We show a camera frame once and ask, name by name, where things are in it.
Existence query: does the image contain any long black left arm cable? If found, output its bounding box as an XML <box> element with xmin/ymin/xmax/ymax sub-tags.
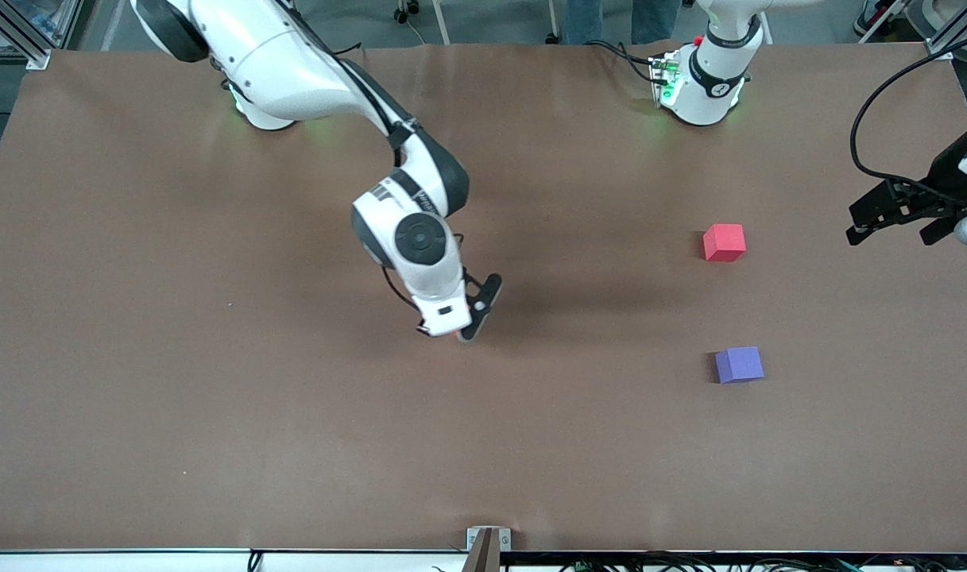
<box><xmin>849</xmin><ymin>49</ymin><xmax>967</xmax><ymax>188</ymax></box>

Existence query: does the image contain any black left base cable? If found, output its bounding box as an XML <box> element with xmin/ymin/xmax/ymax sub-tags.
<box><xmin>582</xmin><ymin>38</ymin><xmax>665</xmax><ymax>85</ymax></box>

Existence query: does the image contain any purple foam block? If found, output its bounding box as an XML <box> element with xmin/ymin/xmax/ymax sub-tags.
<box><xmin>714</xmin><ymin>346</ymin><xmax>765</xmax><ymax>385</ymax></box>

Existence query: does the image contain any aluminium frame post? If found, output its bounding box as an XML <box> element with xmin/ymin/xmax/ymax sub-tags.
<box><xmin>926</xmin><ymin>0</ymin><xmax>967</xmax><ymax>61</ymax></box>
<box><xmin>0</xmin><ymin>0</ymin><xmax>84</xmax><ymax>69</ymax></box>

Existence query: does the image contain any brown paper table cover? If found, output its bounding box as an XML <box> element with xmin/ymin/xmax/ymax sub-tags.
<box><xmin>0</xmin><ymin>41</ymin><xmax>967</xmax><ymax>553</ymax></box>

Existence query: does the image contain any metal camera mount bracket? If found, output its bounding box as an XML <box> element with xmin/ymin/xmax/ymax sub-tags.
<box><xmin>461</xmin><ymin>526</ymin><xmax>513</xmax><ymax>572</ymax></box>

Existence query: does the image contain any red foam block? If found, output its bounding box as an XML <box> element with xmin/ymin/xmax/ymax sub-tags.
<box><xmin>702</xmin><ymin>223</ymin><xmax>747</xmax><ymax>263</ymax></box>

